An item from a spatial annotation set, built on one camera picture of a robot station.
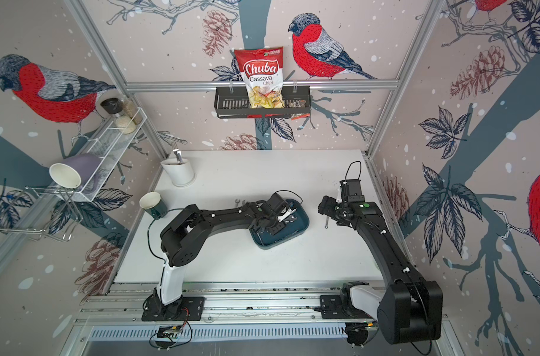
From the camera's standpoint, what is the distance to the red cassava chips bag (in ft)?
2.66

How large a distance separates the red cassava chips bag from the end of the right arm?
44cm

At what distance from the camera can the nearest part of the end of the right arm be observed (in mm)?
589
